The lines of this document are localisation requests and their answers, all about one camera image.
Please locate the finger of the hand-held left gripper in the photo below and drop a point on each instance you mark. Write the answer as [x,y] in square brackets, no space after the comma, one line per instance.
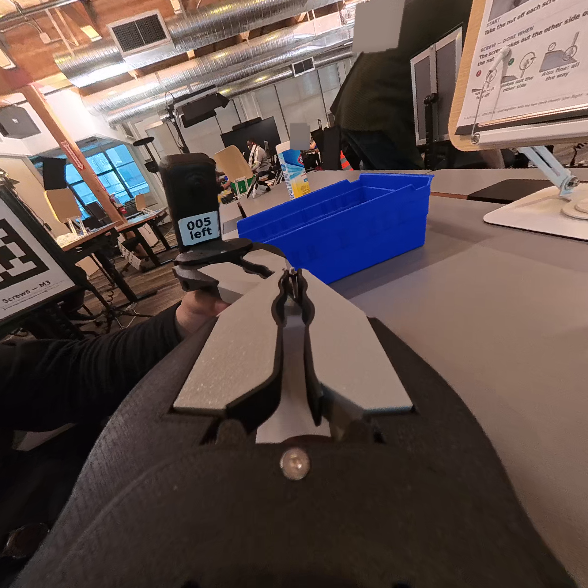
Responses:
[268,261]
[239,285]

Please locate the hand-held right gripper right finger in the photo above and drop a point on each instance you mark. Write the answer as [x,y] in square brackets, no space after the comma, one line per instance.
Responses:
[353,363]

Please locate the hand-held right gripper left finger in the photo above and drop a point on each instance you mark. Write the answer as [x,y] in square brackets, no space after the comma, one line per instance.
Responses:
[229,363]

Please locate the blue plastic bin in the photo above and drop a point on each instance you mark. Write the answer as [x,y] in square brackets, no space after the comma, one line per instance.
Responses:
[344,229]

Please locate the person's left forearm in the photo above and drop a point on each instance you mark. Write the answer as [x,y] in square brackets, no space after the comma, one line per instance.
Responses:
[82,367]

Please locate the grey desk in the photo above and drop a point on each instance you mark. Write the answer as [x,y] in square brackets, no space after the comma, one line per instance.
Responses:
[459,303]

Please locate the black desk grommet cover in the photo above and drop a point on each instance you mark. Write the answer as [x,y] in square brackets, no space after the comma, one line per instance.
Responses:
[505,190]

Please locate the person's left hand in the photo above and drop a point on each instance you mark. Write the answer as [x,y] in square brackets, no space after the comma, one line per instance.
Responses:
[197,312]

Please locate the wooden board on stand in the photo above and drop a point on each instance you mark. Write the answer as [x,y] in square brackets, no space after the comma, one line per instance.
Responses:
[232,160]

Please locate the idle hand-held gripper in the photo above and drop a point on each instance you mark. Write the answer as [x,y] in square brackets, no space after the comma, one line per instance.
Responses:
[257,188]

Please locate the black studio light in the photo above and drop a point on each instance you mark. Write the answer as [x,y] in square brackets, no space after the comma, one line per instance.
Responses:
[202,108]

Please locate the black tv screen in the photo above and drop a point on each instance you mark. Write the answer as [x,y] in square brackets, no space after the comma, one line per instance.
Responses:
[250,131]

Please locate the wipes canister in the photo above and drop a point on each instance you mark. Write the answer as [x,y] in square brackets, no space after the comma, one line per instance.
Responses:
[294,174]

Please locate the large ceiling air vent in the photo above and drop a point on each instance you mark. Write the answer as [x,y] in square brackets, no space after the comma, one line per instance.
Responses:
[140,33]

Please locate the small ceiling air vent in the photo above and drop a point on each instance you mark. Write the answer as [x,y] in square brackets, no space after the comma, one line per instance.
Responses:
[303,66]

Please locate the framed square code sign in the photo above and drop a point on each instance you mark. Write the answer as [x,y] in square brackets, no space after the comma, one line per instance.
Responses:
[27,257]

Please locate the person's dark clothed body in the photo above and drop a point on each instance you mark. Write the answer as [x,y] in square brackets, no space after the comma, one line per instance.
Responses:
[41,496]

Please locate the white document stand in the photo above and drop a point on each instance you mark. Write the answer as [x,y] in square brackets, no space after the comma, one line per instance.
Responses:
[533,216]

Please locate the grey panel on stand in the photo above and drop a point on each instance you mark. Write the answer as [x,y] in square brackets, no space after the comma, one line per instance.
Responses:
[436,92]

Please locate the printed instruction sheet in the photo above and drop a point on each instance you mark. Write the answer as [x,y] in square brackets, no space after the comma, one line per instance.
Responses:
[528,55]

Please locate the silver air duct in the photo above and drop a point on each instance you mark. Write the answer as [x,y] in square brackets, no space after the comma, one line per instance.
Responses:
[206,59]

